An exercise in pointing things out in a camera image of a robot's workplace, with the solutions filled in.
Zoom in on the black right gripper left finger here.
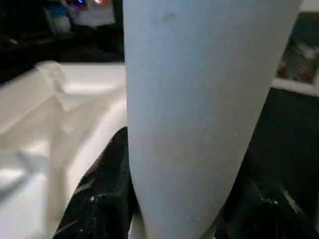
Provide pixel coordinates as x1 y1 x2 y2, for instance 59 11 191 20
52 126 141 239

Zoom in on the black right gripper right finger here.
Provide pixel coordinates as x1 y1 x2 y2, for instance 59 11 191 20
214 147 319 239

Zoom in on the white plastic table top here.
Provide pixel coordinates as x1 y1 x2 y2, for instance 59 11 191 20
0 61 134 239

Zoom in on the white plastic table leg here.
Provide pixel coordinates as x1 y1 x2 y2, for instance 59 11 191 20
122 0 303 239

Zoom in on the black table mat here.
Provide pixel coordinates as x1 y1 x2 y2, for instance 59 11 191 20
0 35 319 239

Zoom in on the white glass door cabinet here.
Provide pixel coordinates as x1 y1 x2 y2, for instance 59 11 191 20
273 10 319 96

